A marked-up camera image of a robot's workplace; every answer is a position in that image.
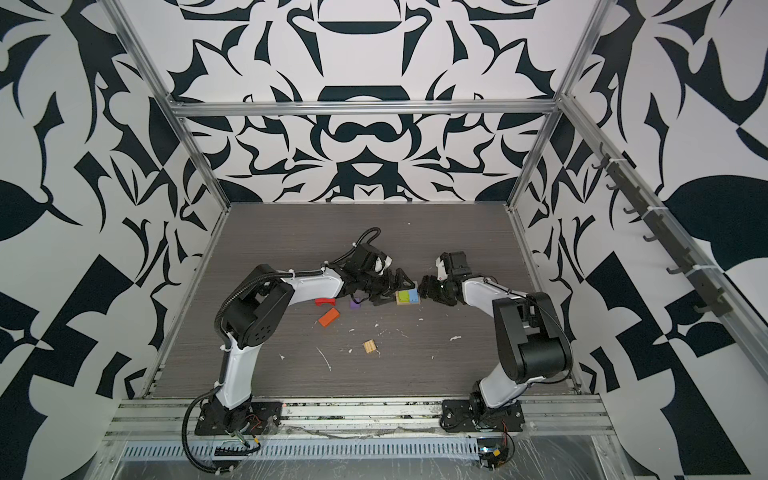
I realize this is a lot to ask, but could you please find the green circuit board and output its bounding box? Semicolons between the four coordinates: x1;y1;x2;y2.
478;436;516;470

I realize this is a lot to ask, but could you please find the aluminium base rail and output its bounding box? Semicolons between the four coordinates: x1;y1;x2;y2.
105;395;614;440

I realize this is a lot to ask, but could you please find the black wall hook rack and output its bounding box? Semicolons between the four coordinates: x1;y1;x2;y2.
594;151;733;317

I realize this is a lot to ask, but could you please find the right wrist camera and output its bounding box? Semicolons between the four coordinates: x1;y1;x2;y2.
436;258;448;282

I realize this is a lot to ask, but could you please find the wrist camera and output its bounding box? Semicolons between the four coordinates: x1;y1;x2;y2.
374;253;392;272
436;258;448;282

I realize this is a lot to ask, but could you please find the white slotted cable duct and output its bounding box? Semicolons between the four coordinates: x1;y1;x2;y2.
119;437;481;462

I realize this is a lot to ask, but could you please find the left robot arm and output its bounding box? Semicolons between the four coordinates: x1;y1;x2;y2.
212;242;416;421

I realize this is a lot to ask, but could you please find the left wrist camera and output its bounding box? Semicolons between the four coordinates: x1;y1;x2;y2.
374;253;392;272

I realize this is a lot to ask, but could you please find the left arm black hose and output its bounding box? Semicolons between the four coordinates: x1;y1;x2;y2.
181;226;383;475

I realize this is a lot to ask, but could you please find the orange rectangular block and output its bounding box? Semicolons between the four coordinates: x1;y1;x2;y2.
318;308;340;328

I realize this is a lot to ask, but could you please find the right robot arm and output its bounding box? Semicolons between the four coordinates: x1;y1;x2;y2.
418;251;573;425

